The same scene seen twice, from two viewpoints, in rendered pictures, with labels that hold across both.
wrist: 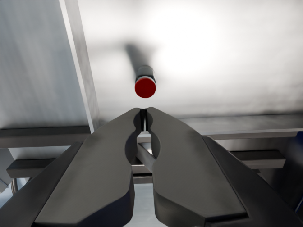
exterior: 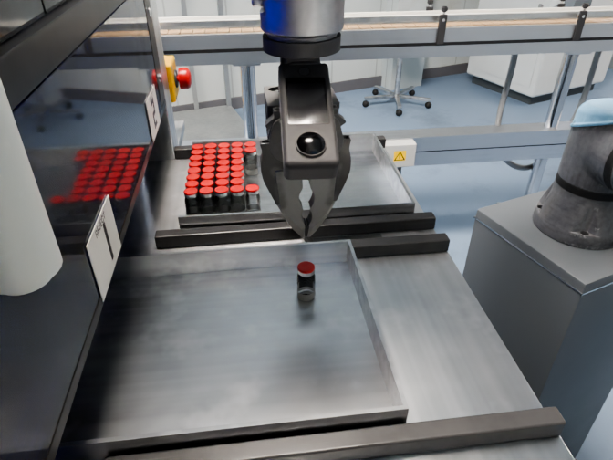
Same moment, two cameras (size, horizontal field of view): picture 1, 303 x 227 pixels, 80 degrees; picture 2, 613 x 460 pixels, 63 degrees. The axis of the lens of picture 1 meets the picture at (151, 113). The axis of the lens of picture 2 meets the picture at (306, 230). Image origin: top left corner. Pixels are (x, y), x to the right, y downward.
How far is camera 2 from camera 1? 0.44 m
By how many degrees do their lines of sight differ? 27
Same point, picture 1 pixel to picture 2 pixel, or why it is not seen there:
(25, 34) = (417, 315)
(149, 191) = not seen: hidden behind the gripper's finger
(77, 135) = (367, 245)
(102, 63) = (348, 300)
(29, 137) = (411, 241)
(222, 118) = (225, 267)
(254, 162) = (188, 233)
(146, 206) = not seen: hidden behind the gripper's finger
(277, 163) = (162, 234)
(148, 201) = not seen: hidden behind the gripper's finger
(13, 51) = (428, 305)
